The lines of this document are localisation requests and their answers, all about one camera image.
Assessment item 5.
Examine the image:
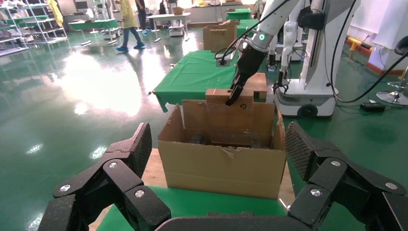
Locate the black camera cable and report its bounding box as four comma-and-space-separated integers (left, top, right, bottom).
214, 0, 291, 63

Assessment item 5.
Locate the person in yellow coat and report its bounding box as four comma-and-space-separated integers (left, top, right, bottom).
115, 0, 147, 53

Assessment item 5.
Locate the white long table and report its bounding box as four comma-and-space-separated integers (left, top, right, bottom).
146, 12, 192, 43

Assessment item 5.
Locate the green tablecloth with creases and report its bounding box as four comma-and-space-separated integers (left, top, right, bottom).
95, 186, 288, 231

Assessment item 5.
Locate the white idle wheeled robot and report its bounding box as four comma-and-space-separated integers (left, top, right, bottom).
268, 0, 362, 119

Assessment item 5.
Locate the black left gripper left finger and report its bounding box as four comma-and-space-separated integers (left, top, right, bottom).
38, 122, 173, 231

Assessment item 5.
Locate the black stool with chrome base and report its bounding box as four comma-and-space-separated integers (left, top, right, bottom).
376, 37, 408, 106

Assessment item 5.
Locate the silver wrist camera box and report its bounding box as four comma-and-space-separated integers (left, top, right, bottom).
216, 48, 240, 67

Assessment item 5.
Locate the closed brown cardboard box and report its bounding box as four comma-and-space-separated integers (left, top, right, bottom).
245, 72, 268, 103

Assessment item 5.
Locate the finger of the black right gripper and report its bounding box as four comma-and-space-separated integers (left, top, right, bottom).
225, 80, 244, 106

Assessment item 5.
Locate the long black floor cable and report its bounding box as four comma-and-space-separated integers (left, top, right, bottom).
329, 0, 408, 104

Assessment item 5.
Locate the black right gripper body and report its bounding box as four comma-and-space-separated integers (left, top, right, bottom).
236, 46, 267, 86

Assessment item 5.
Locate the large open cardboard carton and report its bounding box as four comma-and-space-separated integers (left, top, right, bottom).
157, 99, 288, 201

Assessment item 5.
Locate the metal shelving rack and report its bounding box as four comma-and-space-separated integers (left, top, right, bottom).
0, 0, 68, 57

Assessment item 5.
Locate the open carton with handle slot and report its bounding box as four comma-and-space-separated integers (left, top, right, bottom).
203, 19, 240, 53

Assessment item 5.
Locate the green tablecloth with hanging corner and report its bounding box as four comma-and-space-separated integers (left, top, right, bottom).
152, 50, 239, 113

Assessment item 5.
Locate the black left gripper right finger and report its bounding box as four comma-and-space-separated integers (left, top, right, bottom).
284, 121, 408, 231

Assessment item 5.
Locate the person in dark clothes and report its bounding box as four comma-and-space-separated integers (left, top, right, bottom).
135, 0, 153, 35

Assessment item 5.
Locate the green covered table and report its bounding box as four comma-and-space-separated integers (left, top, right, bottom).
68, 18, 120, 45

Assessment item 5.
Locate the black power adapter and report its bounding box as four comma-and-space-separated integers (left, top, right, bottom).
360, 102, 386, 113

